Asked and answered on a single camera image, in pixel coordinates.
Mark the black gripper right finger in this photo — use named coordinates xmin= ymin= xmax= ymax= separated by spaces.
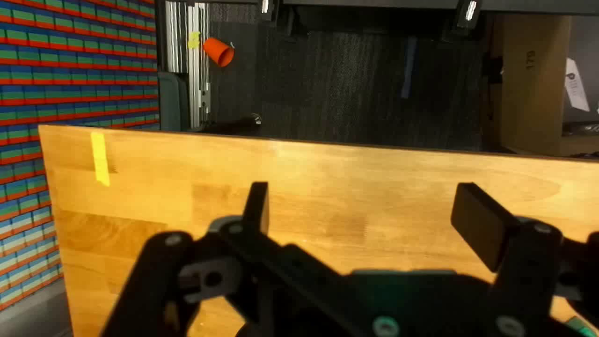
xmin=449 ymin=182 xmax=599 ymax=337

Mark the ceiling light fixture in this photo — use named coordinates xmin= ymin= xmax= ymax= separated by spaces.
xmin=256 ymin=0 xmax=279 ymax=20
xmin=455 ymin=0 xmax=483 ymax=31

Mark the silver aluminium frame post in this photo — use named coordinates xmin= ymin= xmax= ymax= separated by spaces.
xmin=183 ymin=0 xmax=213 ymax=132

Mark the brown cardboard box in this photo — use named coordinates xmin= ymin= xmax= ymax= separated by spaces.
xmin=485 ymin=14 xmax=599 ymax=154

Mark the yellow tape strip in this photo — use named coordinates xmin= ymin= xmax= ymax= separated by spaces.
xmin=88 ymin=130 xmax=112 ymax=190

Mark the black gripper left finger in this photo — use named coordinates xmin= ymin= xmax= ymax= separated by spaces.
xmin=99 ymin=181 xmax=352 ymax=337

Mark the orange plastic cup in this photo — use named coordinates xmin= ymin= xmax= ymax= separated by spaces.
xmin=200 ymin=34 xmax=238 ymax=70

